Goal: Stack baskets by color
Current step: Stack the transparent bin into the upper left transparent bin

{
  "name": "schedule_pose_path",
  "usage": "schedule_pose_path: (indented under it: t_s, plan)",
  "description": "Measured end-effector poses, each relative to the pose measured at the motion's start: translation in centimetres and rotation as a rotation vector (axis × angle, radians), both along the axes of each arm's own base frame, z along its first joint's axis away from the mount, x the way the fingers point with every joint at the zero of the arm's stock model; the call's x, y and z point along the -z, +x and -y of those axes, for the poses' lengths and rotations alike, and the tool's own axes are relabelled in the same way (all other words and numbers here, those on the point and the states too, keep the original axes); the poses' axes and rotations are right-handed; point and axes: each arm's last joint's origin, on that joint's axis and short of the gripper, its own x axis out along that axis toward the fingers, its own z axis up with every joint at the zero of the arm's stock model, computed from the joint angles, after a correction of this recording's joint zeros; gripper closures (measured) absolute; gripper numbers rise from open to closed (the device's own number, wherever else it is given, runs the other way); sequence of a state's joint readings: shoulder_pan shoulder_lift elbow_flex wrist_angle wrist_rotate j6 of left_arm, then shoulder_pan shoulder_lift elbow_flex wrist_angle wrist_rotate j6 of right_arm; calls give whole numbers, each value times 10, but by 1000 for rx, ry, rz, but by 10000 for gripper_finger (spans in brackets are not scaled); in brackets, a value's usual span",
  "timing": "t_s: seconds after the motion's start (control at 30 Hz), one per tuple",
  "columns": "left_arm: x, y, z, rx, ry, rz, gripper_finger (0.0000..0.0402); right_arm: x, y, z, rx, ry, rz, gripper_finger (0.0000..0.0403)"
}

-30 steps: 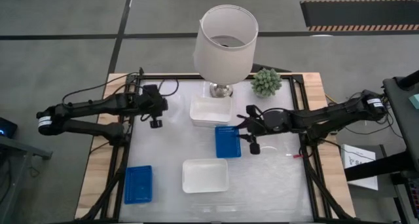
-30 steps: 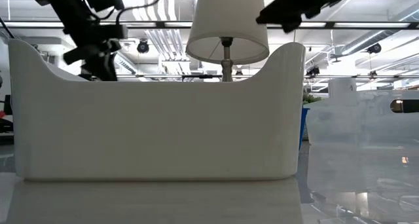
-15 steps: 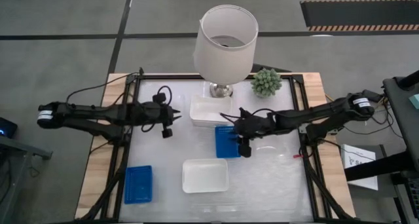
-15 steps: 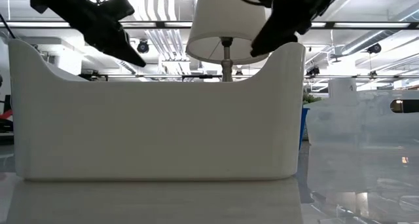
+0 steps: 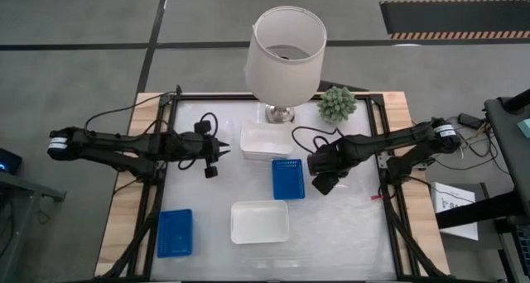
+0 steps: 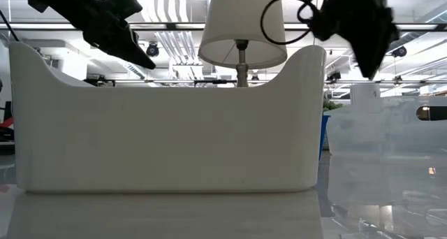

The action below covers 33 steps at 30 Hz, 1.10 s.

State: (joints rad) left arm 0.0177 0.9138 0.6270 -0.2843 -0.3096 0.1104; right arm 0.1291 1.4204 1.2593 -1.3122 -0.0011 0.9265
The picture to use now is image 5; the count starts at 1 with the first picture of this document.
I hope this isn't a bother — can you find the black device blue light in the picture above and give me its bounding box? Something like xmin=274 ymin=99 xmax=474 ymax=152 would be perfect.
xmin=0 ymin=147 xmax=24 ymax=176

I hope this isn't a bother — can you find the black stand base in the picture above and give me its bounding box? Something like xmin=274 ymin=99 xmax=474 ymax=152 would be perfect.
xmin=317 ymin=79 xmax=369 ymax=93

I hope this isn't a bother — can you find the black hazard striped floor mat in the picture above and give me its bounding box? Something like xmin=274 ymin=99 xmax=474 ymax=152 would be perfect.
xmin=379 ymin=0 xmax=530 ymax=40

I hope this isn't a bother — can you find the black power adapter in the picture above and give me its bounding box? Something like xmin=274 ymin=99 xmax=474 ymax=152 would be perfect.
xmin=457 ymin=113 xmax=484 ymax=130

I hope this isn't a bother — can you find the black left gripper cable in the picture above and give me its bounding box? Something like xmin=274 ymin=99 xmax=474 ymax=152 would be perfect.
xmin=198 ymin=112 xmax=219 ymax=131

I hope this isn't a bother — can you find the black side table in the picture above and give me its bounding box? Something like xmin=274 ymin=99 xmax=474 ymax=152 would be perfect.
xmin=484 ymin=88 xmax=530 ymax=218

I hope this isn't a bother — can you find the blue perforated plastic basket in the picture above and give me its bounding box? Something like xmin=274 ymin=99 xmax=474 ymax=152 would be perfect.
xmin=271 ymin=158 xmax=306 ymax=201
xmin=156 ymin=209 xmax=195 ymax=259

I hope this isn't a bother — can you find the white shade table lamp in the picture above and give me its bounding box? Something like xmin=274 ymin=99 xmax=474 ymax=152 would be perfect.
xmin=243 ymin=5 xmax=328 ymax=125

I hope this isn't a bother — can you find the black aluminium table frame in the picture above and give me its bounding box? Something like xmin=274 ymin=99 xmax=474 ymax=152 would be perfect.
xmin=97 ymin=91 xmax=451 ymax=282

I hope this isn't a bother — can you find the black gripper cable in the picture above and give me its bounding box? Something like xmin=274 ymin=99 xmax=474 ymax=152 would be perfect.
xmin=291 ymin=125 xmax=347 ymax=154
xmin=198 ymin=112 xmax=219 ymax=131

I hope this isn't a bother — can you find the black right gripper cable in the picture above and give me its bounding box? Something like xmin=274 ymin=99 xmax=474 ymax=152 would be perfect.
xmin=291 ymin=125 xmax=347 ymax=154

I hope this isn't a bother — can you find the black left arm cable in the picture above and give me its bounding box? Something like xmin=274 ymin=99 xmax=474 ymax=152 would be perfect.
xmin=84 ymin=86 xmax=183 ymax=129

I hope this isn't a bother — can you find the black floor cable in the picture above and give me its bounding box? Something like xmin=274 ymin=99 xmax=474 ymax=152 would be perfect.
xmin=432 ymin=148 xmax=510 ymax=172

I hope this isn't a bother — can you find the green succulent plant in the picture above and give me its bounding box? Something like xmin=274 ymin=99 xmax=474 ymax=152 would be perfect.
xmin=316 ymin=86 xmax=358 ymax=124

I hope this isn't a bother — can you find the grey metal cart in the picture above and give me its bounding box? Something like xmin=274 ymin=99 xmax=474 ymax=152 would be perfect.
xmin=0 ymin=170 xmax=67 ymax=283

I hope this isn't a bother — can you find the white plastic basket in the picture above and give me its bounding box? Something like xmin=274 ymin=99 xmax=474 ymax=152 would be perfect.
xmin=239 ymin=118 xmax=296 ymax=161
xmin=230 ymin=199 xmax=290 ymax=246

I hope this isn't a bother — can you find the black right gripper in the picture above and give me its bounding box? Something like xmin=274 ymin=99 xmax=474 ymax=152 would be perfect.
xmin=306 ymin=144 xmax=349 ymax=196

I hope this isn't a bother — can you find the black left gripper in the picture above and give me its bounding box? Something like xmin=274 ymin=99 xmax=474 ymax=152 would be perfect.
xmin=184 ymin=120 xmax=231 ymax=180

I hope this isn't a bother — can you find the black stand leg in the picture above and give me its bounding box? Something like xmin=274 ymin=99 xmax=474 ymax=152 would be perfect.
xmin=434 ymin=189 xmax=530 ymax=230

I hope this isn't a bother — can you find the blue plastic crate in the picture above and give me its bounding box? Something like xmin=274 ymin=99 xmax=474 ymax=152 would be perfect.
xmin=513 ymin=228 xmax=530 ymax=267

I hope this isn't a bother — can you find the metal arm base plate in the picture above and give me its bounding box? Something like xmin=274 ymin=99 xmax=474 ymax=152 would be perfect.
xmin=374 ymin=150 xmax=393 ymax=170

